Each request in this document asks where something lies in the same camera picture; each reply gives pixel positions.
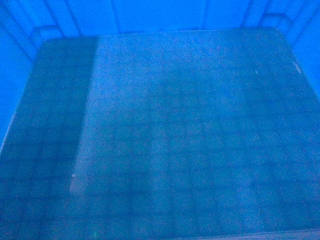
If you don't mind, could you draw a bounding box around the large blue plastic crate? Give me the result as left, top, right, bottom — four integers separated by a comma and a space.
0, 0, 320, 240

